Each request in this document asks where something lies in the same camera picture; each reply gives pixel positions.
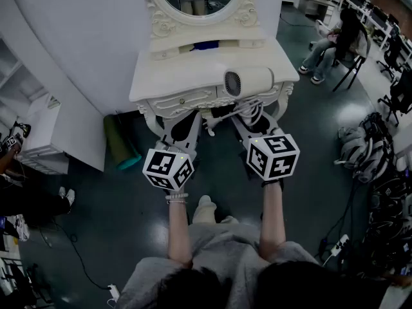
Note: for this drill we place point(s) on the white ornate dressing table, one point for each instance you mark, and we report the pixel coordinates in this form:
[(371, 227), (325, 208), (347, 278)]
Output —
[(180, 72)]

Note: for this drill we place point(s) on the green rolled mat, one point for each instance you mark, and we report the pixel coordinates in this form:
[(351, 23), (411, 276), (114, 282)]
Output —
[(120, 143)]

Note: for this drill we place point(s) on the pile of white black helmets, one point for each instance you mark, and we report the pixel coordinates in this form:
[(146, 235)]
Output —
[(363, 153)]

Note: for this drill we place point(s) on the row of white desks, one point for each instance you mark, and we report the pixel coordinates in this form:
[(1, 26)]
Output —
[(370, 14)]

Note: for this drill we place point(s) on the black metal chair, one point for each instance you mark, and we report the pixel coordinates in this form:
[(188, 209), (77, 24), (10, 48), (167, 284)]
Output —
[(349, 72)]

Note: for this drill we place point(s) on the white hair dryer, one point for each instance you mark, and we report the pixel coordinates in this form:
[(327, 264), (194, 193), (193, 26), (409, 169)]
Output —
[(252, 79)]

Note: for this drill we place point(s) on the oval mirror white carved frame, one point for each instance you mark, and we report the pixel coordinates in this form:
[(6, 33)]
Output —
[(199, 20)]

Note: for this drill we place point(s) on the person's right forearm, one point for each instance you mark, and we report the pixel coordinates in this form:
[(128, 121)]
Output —
[(272, 217)]

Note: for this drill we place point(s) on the white open shelf cabinet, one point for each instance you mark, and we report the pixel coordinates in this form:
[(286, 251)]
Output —
[(42, 134)]

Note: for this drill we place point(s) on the black office chair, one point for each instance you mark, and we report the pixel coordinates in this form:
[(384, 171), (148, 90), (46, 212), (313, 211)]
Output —
[(392, 55), (400, 95)]

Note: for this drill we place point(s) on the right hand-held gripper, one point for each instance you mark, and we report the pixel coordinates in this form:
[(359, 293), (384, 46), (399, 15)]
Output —
[(273, 156)]

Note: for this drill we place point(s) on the person's grey top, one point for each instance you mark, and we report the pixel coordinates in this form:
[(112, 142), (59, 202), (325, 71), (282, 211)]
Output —
[(222, 253)]

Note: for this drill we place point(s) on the pile of black gear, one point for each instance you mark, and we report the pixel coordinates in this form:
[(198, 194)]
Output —
[(392, 224)]

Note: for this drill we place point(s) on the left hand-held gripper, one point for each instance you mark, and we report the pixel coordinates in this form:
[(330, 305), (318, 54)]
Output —
[(161, 167)]

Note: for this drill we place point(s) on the person's left forearm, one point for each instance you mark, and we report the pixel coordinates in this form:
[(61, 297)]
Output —
[(178, 230)]

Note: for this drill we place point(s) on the person's light shoe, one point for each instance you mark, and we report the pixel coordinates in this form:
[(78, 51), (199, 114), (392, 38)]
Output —
[(230, 219), (204, 209)]

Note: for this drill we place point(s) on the blue cloth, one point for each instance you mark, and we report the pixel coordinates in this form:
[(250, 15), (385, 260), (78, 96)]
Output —
[(206, 45)]

